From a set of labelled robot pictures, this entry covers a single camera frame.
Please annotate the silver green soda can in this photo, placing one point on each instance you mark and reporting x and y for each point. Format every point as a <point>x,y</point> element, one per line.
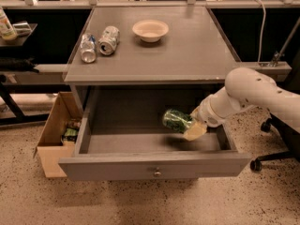
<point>109,40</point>

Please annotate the grey cabinet with table top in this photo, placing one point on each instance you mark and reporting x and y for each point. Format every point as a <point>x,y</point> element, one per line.
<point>193,51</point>

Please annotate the black side table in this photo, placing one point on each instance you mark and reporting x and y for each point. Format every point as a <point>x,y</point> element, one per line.
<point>9,68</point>

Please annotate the grey open top drawer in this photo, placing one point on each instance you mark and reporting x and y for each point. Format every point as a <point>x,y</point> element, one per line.
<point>122,137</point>

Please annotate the silver blue soda can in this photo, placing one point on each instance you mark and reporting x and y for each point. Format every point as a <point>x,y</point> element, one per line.
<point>88,48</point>

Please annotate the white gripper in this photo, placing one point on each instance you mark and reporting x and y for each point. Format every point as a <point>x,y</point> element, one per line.
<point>208,113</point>

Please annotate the round metal drawer knob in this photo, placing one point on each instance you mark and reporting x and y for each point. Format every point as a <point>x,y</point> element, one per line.
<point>157,172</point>

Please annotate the cream paper bowl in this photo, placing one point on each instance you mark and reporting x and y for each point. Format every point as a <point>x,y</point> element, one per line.
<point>150,30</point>

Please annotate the black office chair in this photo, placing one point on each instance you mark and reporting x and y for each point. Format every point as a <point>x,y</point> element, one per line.
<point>288,138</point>

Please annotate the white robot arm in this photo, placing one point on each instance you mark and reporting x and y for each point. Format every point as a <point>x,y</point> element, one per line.
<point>244,88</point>

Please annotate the green packet in box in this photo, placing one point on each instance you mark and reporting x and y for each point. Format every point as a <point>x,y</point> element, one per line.
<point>70,135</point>

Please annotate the clear plastic cup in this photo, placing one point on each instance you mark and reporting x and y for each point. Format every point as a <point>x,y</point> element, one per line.
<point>22,28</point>

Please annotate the open cardboard box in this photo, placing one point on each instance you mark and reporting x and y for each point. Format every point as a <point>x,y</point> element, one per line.
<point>53,143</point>

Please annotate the white green bottle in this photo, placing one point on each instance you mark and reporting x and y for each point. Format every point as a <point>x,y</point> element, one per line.
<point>7,31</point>

